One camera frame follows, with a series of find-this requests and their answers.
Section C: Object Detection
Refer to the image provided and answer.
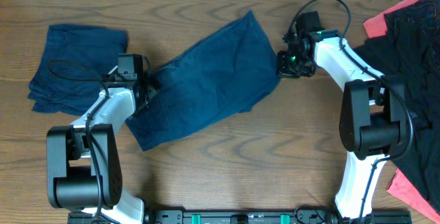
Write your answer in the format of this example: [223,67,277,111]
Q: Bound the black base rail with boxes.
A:
[67,208,413,224]

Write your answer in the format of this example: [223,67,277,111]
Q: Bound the navy blue shorts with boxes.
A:
[126,12,280,151]

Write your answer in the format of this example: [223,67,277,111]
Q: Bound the black garment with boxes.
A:
[354,0,439,211]

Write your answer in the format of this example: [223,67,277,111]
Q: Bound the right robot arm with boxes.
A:
[277,11,411,223]

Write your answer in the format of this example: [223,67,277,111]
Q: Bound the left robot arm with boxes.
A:
[46,54,158,224]

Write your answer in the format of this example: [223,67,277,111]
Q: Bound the folded navy blue garment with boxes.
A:
[28,24,129,115]

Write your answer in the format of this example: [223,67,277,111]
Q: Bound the red cloth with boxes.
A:
[363,0,439,223]

